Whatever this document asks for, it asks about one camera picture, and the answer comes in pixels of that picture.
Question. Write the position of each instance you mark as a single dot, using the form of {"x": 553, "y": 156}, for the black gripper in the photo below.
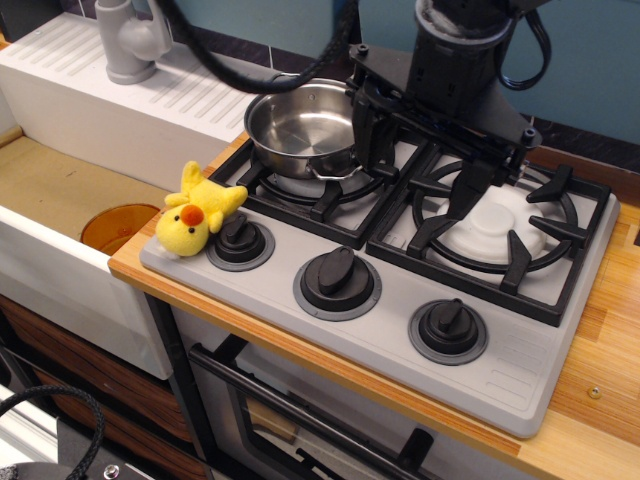
{"x": 453, "y": 99}

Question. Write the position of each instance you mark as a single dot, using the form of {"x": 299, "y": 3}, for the yellow stuffed duck toy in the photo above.
{"x": 196, "y": 212}

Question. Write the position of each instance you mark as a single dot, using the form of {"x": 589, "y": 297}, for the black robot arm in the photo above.
{"x": 483, "y": 27}

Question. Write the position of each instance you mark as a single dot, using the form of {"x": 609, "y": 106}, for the stainless steel pan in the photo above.
{"x": 305, "y": 133}

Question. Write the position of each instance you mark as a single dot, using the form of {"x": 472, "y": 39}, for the black left burner grate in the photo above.
{"x": 343, "y": 211}

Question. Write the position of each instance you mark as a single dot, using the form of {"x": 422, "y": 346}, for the black burner grate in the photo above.
{"x": 343, "y": 211}
{"x": 575, "y": 211}

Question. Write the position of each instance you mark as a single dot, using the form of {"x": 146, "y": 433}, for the white right burner cap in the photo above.
{"x": 483, "y": 234}

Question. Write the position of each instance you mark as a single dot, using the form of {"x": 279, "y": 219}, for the black right burner grate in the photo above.
{"x": 575, "y": 211}

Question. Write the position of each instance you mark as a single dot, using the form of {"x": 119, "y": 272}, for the black middle stove knob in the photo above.
{"x": 337, "y": 286}

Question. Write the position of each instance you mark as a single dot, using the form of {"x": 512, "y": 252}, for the black stove knob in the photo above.
{"x": 448, "y": 332}
{"x": 337, "y": 286}
{"x": 241, "y": 245}

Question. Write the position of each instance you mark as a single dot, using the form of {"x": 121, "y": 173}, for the grey toy stove top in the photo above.
{"x": 509, "y": 385}

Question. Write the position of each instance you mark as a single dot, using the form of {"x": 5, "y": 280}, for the black right stove knob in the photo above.
{"x": 448, "y": 332}

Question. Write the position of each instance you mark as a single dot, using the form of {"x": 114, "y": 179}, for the black left stove knob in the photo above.
{"x": 241, "y": 245}

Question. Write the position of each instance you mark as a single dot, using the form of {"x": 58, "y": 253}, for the grey toy faucet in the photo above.
{"x": 132, "y": 45}

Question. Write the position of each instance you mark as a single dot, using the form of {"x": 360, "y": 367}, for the orange plastic plate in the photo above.
{"x": 108, "y": 231}

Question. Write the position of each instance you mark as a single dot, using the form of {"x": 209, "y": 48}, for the oven door with window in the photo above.
{"x": 287, "y": 422}

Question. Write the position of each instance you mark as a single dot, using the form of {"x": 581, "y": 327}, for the white toy sink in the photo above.
{"x": 75, "y": 144}

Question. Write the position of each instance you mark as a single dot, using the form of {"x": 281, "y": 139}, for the wooden drawer fronts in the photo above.
{"x": 143, "y": 418}

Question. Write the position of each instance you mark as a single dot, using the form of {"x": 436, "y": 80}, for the black oven door handle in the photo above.
{"x": 222, "y": 364}

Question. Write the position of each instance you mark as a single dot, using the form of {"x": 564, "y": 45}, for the black braided cable foreground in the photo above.
{"x": 76, "y": 452}

